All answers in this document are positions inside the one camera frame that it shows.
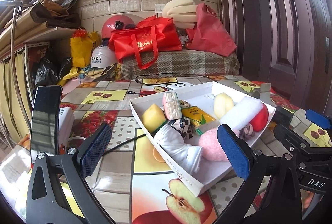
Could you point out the red helmet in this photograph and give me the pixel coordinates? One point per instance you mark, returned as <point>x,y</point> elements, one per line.
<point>116,22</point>

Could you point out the white helmet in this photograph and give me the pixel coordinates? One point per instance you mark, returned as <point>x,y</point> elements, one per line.
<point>102,57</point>

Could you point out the metal shelf rack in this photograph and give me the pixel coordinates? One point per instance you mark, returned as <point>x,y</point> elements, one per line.
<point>28,32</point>

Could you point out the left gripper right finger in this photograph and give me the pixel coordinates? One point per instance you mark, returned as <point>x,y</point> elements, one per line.
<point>237,151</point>

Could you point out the white box with digits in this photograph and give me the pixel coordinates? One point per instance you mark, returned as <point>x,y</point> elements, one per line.
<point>66,120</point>

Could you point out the yellow paper bag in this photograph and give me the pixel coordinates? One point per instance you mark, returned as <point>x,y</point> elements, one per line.
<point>82,44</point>

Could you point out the right hand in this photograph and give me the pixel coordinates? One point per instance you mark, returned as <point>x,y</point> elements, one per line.
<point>307,200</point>

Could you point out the black white patterned cloth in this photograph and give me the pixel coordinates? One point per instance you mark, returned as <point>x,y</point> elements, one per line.
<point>182,126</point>

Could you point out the white foam strip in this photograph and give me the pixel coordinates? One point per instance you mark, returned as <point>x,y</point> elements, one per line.
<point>242,113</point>

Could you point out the white cardboard tray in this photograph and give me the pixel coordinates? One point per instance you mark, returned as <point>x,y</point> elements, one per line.
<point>202,96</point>

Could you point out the red plush apple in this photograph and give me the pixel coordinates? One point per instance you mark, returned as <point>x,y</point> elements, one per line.
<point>260,120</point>

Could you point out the plaid covered bench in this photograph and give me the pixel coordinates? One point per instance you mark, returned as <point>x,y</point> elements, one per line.
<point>182,63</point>

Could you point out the yellow green sponge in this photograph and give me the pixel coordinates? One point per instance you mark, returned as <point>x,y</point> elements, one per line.
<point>153,119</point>

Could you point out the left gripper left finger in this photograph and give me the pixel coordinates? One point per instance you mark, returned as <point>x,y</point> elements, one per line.
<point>92,149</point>

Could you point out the red tote bag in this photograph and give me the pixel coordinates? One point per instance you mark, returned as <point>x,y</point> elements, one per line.
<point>145,41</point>

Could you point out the yellow curtain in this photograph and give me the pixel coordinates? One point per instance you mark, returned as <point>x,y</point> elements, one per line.
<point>10,109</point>

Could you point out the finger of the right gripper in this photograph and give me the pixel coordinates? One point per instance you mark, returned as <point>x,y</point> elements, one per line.
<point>321,120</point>
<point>282,116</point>

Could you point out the brown bag on shelf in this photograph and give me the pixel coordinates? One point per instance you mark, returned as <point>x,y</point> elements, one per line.
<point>55,13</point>

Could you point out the brown knotted scrunchie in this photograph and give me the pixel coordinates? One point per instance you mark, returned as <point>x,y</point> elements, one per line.
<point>183,104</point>

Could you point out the yellow tissue pack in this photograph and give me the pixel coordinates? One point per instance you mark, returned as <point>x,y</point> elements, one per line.
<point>197,118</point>

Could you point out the pink tissue pack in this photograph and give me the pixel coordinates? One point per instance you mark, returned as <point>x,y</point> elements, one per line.
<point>171,106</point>

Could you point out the dark red fabric bag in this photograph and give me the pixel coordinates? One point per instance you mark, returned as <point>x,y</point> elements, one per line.
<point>209,34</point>

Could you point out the white round-logo device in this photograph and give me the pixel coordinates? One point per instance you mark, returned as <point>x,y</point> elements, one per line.
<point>177,85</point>

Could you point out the black plastic bag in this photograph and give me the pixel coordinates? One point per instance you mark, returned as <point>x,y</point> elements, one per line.
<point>47,73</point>

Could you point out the pink plush toy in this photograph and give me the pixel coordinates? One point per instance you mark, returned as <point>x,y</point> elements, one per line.
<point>212,150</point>

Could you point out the black smartphone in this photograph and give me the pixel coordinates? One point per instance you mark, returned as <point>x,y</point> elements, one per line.
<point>44,130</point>

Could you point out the dark wooden door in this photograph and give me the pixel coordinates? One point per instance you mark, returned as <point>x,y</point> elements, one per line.
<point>286,43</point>

